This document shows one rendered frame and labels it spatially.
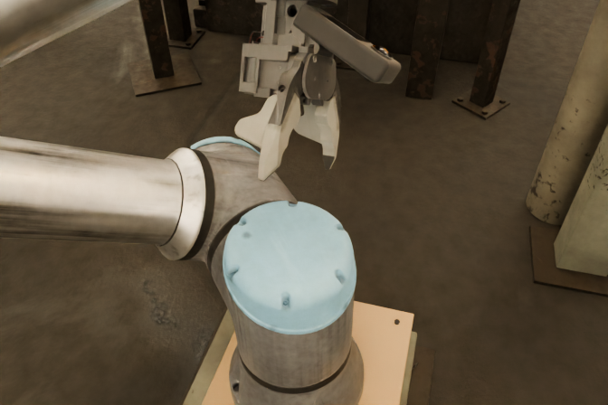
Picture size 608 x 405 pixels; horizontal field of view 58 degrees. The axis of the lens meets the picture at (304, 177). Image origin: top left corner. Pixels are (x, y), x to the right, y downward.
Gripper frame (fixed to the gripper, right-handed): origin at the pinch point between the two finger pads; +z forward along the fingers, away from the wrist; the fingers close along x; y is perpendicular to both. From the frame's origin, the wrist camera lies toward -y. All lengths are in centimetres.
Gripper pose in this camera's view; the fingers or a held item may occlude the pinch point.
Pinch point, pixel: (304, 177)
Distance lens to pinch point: 60.7
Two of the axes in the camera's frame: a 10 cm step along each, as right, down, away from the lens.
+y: -8.7, -1.6, 4.6
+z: -1.0, 9.8, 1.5
